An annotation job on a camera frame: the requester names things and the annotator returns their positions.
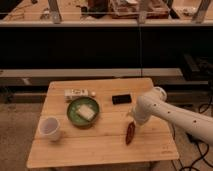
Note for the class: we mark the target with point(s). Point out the white plastic cup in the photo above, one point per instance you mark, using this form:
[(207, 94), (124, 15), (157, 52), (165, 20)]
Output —
[(50, 128)]

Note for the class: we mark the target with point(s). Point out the white sponge block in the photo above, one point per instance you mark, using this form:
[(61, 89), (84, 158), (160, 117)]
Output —
[(86, 112)]

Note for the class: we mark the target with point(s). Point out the green ceramic bowl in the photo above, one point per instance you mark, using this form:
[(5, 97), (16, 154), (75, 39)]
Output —
[(74, 106)]

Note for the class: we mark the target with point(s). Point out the wooden folding table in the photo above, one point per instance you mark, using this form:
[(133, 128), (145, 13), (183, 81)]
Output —
[(104, 142)]

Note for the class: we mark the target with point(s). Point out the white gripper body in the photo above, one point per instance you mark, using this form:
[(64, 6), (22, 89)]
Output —
[(131, 113)]

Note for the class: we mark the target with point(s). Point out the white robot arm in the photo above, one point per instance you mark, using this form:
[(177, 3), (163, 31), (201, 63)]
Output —
[(153, 103)]

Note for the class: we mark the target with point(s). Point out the red chili pepper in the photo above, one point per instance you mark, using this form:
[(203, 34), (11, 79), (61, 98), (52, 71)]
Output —
[(130, 133)]

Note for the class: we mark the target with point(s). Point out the white labelled box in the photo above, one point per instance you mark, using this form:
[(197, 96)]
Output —
[(75, 93)]

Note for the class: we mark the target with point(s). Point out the small black box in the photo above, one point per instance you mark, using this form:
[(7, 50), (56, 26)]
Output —
[(121, 99)]

